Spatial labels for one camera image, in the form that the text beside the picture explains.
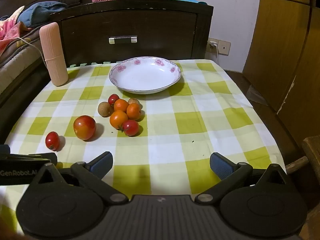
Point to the wall socket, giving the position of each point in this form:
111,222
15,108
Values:
224,47

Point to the wooden wardrobe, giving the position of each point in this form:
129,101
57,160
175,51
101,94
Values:
287,42

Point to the dark wooden nightstand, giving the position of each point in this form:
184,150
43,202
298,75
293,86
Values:
150,22

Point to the brown longan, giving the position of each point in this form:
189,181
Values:
104,109
134,101

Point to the large red tomato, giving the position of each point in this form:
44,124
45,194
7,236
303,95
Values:
84,127

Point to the orange cherry tomato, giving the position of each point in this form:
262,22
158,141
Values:
121,104
118,119
134,111

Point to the green foam mat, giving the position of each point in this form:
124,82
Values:
95,63

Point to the wooden stool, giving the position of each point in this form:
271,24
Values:
311,160

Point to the green checkered tablecloth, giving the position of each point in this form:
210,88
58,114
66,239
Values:
187,130

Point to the pink patterned blanket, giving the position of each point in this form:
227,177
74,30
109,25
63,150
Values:
10,30

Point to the white floral plate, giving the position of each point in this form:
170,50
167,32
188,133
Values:
147,75

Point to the brown quilted mattress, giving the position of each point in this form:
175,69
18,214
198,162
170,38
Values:
17,60

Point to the white charger plug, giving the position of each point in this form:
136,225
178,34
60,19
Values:
213,44

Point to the pink ribbed cylinder case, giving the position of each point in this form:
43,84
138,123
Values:
54,55

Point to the red cherry tomato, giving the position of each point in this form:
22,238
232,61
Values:
113,99
52,140
130,128

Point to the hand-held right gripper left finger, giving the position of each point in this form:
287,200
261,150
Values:
102,164

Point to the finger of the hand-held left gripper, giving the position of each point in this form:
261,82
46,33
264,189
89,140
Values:
32,158

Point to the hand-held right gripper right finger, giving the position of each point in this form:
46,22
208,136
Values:
221,167

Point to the blue garment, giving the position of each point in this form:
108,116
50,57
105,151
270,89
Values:
42,11

